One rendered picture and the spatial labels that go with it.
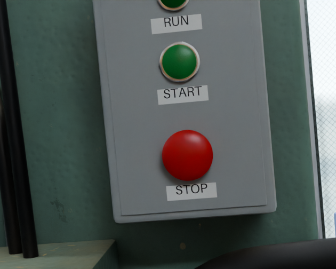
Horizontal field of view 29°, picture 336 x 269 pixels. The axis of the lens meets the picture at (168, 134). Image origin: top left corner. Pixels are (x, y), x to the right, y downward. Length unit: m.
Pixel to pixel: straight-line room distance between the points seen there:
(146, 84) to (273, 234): 0.14
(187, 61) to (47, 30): 0.13
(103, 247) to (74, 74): 0.12
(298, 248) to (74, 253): 0.14
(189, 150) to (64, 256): 0.11
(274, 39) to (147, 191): 0.14
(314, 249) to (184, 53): 0.15
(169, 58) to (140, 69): 0.02
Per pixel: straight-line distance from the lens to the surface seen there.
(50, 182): 0.47
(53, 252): 0.45
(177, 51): 0.39
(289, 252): 0.42
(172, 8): 0.39
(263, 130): 0.39
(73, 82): 0.46
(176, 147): 0.38
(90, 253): 0.43
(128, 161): 0.40
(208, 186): 0.39
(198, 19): 0.39
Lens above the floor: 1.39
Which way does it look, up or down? 3 degrees down
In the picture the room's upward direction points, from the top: 5 degrees counter-clockwise
